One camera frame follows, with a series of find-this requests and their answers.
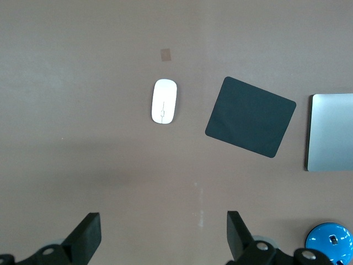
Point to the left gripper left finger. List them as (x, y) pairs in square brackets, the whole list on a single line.
[(82, 243)]

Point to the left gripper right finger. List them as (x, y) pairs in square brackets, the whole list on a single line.
[(242, 248)]

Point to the white computer mouse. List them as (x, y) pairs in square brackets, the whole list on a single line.
[(164, 100)]

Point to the black mouse pad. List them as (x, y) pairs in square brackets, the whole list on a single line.
[(249, 117)]

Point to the blue desk lamp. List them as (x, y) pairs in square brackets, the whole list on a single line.
[(320, 240)]

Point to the silver laptop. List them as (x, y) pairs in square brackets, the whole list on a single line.
[(331, 132)]

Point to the brown tape patch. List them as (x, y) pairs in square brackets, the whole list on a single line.
[(165, 54)]

